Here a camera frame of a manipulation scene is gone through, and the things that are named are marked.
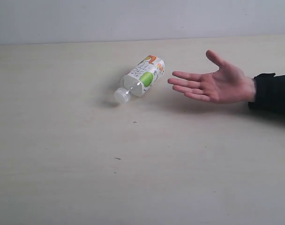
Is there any open bare human hand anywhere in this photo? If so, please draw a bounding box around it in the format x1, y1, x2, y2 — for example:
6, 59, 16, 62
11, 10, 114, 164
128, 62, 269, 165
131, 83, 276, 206
168, 50, 256, 104

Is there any clear bottle fruit label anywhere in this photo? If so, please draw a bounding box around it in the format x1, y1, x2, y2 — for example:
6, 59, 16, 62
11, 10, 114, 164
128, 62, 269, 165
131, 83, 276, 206
114, 55, 165, 104

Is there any black sleeved forearm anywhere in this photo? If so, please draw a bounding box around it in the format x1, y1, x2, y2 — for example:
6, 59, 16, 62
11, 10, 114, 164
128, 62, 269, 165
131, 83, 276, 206
248, 73, 285, 116

